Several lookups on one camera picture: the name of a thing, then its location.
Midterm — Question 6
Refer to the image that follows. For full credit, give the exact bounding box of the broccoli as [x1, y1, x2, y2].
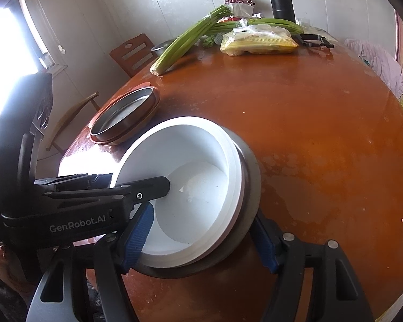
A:
[201, 34, 223, 48]

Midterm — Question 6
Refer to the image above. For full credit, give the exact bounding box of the light wooden armchair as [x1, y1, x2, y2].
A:
[46, 91, 100, 152]

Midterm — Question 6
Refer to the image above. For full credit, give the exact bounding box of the brown wooden chair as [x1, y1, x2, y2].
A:
[109, 33, 155, 79]

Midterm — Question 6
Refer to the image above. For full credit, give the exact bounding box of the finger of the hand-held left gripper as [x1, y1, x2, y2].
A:
[34, 173, 114, 193]
[45, 176, 171, 208]

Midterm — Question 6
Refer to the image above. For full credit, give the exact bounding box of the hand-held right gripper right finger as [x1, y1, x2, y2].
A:
[252, 208, 370, 322]

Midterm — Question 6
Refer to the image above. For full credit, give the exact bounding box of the noodle bowl with food picture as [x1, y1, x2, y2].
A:
[113, 116, 239, 265]

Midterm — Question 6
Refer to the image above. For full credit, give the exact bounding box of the window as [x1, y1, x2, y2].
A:
[0, 0, 69, 121]

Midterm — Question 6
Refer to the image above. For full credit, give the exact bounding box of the bag of yellow noodles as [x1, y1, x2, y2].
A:
[220, 26, 299, 57]

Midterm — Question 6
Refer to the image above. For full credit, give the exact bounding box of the black peeler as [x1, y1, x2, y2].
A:
[300, 34, 335, 49]

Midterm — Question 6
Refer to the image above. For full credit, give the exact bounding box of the purple cloth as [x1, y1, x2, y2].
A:
[343, 38, 403, 100]

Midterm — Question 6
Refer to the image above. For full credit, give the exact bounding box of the large steel bowl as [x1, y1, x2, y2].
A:
[134, 128, 263, 280]

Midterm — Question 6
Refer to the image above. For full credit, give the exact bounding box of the long celery bunch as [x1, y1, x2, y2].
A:
[150, 5, 235, 76]

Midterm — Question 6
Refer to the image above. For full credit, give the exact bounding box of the round steel pan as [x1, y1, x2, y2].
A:
[90, 87, 155, 142]

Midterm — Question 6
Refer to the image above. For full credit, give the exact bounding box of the person's left hand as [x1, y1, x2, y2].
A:
[0, 241, 31, 292]

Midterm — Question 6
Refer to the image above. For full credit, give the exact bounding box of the orange plastic plate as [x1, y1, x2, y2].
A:
[89, 89, 162, 146]

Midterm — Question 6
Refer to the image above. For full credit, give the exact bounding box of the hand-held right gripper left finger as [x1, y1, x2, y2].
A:
[26, 203, 155, 322]

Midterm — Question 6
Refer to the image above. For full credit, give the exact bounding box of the small steel bowl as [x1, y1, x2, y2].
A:
[150, 39, 175, 58]

